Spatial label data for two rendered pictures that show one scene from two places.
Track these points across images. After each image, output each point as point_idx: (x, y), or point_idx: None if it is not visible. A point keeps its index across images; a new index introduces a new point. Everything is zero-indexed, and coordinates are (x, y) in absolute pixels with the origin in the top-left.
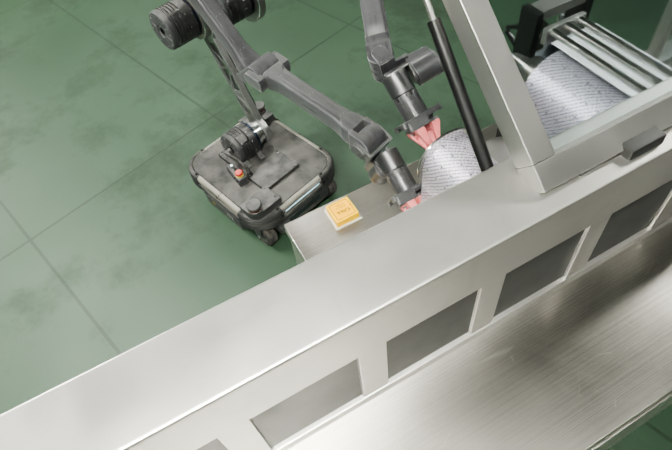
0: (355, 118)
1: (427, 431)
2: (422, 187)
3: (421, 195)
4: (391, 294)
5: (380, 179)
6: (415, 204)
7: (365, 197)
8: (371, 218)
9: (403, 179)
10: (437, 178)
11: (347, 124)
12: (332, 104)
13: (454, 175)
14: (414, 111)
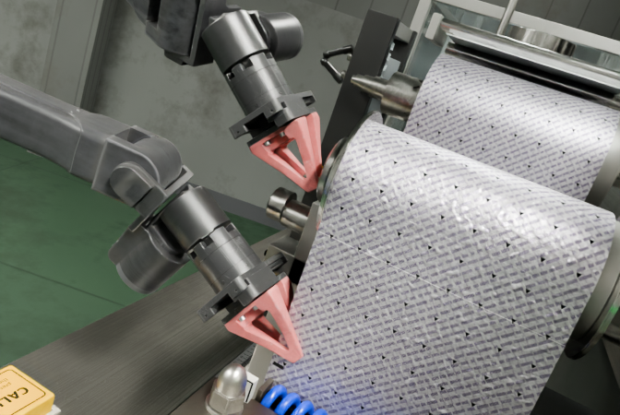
0: (111, 123)
1: None
2: (318, 239)
3: (306, 265)
4: None
5: (160, 270)
6: (280, 297)
7: (53, 368)
8: (83, 409)
9: (242, 246)
10: (387, 189)
11: (97, 126)
12: (44, 94)
13: (433, 171)
14: (281, 88)
